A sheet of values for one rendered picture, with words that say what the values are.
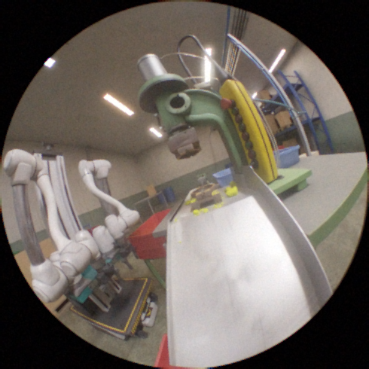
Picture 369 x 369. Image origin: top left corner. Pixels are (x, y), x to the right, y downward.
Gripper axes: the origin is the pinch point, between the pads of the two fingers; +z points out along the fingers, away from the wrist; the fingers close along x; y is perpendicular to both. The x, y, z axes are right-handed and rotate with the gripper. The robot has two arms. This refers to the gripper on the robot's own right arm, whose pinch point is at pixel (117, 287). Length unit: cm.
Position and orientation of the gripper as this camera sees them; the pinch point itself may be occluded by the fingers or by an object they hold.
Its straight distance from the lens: 84.1
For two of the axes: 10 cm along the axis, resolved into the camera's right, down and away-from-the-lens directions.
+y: -9.3, 3.6, 0.7
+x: -0.5, 0.8, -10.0
